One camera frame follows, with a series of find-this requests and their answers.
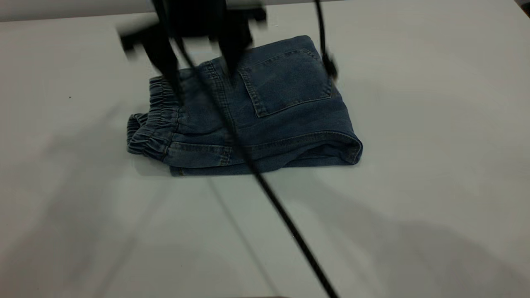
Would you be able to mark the blue denim jeans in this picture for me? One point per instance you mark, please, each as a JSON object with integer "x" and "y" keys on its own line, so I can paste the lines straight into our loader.
{"x": 290, "y": 91}

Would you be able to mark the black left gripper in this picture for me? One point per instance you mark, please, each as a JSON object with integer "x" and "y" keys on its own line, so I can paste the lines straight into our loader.
{"x": 203, "y": 16}

